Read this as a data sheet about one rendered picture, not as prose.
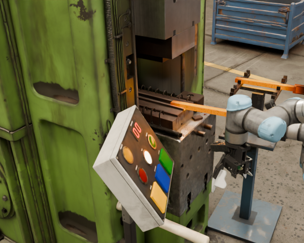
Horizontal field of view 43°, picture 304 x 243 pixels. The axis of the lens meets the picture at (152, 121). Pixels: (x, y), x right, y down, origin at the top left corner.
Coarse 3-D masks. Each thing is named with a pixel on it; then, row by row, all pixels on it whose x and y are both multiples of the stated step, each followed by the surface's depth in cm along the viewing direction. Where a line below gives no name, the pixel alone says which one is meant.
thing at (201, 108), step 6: (174, 102) 183; (180, 102) 182; (186, 102) 181; (186, 108) 179; (192, 108) 178; (198, 108) 176; (204, 108) 174; (210, 108) 173; (216, 108) 172; (222, 108) 172; (216, 114) 172; (222, 114) 170
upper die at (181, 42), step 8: (184, 32) 162; (192, 32) 168; (136, 40) 165; (144, 40) 162; (152, 40) 160; (160, 40) 158; (168, 40) 156; (176, 40) 158; (184, 40) 164; (192, 40) 170; (136, 48) 167; (144, 48) 164; (152, 48) 162; (160, 48) 160; (168, 48) 157; (176, 48) 160; (184, 48) 166; (160, 56) 161; (168, 56) 159; (176, 56) 161
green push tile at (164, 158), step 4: (160, 152) 140; (164, 152) 142; (160, 156) 138; (164, 156) 140; (168, 156) 144; (160, 160) 136; (164, 160) 139; (168, 160) 142; (164, 164) 137; (168, 164) 140; (172, 164) 144; (168, 168) 139; (168, 172) 138
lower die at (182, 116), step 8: (160, 96) 193; (168, 96) 193; (144, 104) 186; (152, 104) 186; (160, 104) 185; (168, 104) 183; (144, 112) 181; (152, 112) 181; (168, 112) 178; (176, 112) 178; (184, 112) 181; (192, 112) 188; (152, 120) 179; (160, 120) 176; (168, 120) 174; (176, 120) 176; (184, 120) 183; (168, 128) 176; (176, 128) 178
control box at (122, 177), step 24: (120, 120) 134; (144, 120) 140; (120, 144) 116; (144, 144) 131; (96, 168) 113; (120, 168) 111; (144, 168) 124; (120, 192) 116; (144, 192) 117; (168, 192) 132; (144, 216) 119
